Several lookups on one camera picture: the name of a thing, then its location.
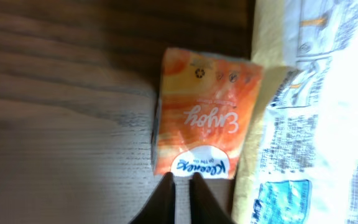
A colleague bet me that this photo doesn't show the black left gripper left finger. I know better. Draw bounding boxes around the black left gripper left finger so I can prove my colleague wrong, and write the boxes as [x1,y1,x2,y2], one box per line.
[130,172,176,224]

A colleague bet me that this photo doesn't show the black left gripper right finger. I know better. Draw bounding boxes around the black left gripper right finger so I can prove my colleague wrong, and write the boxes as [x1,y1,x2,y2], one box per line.
[189,172,234,224]

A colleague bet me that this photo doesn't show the orange Kleenex tissue pack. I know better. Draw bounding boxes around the orange Kleenex tissue pack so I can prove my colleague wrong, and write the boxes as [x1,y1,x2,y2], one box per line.
[152,48,263,179]

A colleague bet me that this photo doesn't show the wet wipes pack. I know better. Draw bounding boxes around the wet wipes pack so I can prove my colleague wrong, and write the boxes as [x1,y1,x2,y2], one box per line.
[232,0,358,223]

